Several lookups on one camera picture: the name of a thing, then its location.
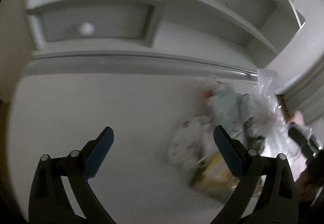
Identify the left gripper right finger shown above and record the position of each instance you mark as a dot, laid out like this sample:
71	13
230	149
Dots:
277	203

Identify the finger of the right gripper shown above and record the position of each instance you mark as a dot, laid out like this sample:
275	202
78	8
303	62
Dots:
304	138

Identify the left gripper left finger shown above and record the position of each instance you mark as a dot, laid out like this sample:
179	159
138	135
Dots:
48	201

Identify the pale green wrapper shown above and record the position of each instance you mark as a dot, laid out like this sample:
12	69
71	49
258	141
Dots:
229	109

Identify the yellow snack wrapper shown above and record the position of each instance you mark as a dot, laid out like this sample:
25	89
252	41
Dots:
215	179

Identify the white tissue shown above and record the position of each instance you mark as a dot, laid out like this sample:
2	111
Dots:
193	143

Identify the person right hand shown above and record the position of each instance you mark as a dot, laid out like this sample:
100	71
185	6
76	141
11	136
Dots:
296	118

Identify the grey curtain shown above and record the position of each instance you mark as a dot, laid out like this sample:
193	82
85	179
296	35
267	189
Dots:
305	94

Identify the white shelf unit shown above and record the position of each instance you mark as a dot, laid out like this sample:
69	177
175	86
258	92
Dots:
228	38

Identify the white round drawer knob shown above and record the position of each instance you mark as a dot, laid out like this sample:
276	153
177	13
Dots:
86	29

